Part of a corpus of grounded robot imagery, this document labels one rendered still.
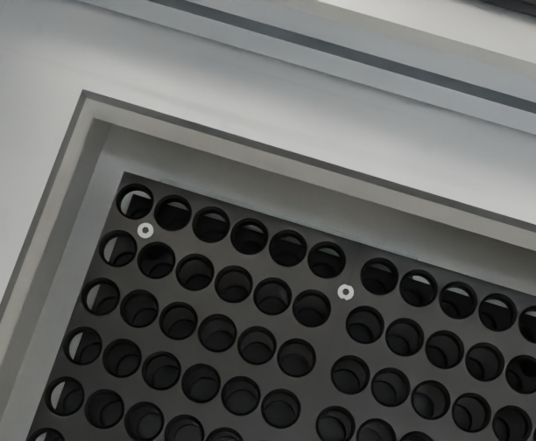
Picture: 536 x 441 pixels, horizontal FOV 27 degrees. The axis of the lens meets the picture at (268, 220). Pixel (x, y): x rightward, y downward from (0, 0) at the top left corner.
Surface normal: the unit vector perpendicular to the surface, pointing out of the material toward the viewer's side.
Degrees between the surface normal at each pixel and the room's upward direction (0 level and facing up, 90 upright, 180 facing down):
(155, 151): 0
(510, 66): 45
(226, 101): 0
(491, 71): 90
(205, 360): 0
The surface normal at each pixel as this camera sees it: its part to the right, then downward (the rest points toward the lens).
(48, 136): 0.00, -0.26
